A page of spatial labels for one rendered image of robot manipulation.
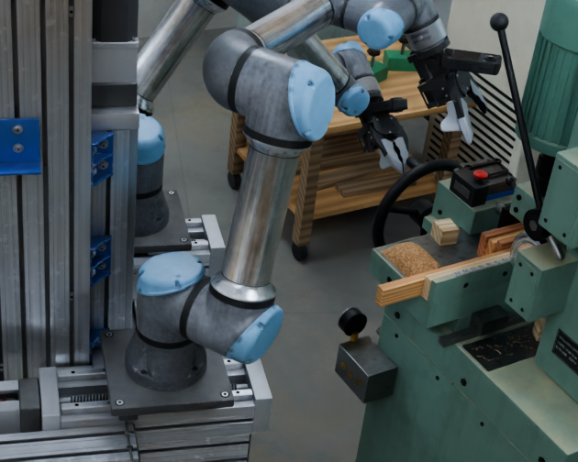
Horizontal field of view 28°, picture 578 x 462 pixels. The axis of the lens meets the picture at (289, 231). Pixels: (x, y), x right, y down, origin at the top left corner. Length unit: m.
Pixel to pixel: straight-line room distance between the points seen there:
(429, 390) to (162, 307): 0.70
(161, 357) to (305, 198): 1.72
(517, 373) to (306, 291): 1.55
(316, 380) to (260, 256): 1.53
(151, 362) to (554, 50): 0.92
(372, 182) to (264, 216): 2.12
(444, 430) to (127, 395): 0.72
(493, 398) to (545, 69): 0.64
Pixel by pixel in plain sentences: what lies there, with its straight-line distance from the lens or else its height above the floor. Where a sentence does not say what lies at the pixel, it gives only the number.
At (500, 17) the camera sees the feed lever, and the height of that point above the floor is 1.44.
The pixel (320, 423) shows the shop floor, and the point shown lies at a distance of 3.29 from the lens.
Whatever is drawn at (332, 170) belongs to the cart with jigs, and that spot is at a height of 0.18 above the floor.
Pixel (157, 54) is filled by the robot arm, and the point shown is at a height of 1.15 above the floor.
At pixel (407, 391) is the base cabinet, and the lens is 2.55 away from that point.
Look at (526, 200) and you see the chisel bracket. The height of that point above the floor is 1.05.
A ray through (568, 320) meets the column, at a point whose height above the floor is 0.95.
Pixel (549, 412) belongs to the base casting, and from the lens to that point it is 2.26.
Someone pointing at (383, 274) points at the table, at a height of 0.87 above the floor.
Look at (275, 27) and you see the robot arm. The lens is 2.03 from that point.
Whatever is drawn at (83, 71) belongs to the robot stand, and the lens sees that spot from 1.96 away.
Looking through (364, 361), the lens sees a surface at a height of 0.62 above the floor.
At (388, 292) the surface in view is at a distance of 2.23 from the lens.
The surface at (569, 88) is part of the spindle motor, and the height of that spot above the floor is 1.34.
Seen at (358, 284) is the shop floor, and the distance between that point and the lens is 3.83.
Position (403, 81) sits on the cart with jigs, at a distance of 3.97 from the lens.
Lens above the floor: 2.24
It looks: 34 degrees down
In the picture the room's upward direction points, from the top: 7 degrees clockwise
